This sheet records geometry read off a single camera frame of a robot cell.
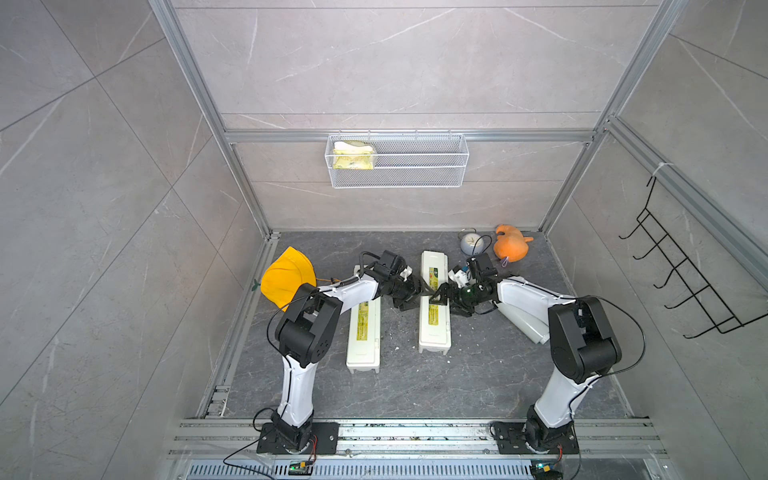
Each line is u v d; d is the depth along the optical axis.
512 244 1.07
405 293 0.83
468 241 1.12
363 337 0.82
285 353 0.55
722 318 0.59
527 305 0.60
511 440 0.73
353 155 0.86
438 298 0.84
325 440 0.73
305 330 0.53
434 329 0.85
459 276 0.89
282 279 1.04
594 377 0.51
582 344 0.48
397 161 1.00
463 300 0.82
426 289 0.88
